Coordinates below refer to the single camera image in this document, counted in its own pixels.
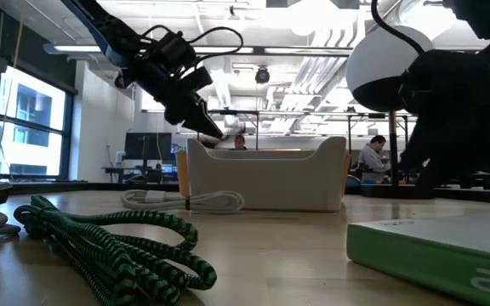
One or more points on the dark window frame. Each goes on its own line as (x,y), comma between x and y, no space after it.
(68,136)

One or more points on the black round ceiling speaker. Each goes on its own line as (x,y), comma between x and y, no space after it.
(262,75)
(121,81)

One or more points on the black computer monitor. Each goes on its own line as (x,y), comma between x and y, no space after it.
(147,146)

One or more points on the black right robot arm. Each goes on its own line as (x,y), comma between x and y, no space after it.
(483,17)

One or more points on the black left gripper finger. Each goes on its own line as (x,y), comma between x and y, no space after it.
(189,123)
(209,117)

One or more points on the white Acer box green edge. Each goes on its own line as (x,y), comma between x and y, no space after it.
(398,251)

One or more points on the white pendant ceiling lamp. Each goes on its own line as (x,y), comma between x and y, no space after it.
(234,23)

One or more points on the person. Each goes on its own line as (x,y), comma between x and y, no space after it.
(239,143)
(372,161)

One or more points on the grey plastic bin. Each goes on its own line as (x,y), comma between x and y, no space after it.
(270,183)

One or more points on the dark office desk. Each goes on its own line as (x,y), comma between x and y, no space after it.
(143,172)

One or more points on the long ceiling light bar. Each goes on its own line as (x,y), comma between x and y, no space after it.
(236,49)

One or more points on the yellow plastic bin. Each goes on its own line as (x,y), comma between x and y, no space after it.
(182,174)

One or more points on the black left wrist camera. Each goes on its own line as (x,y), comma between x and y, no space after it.
(174,49)

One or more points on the orange plastic bin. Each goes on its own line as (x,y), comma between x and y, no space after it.
(347,174)

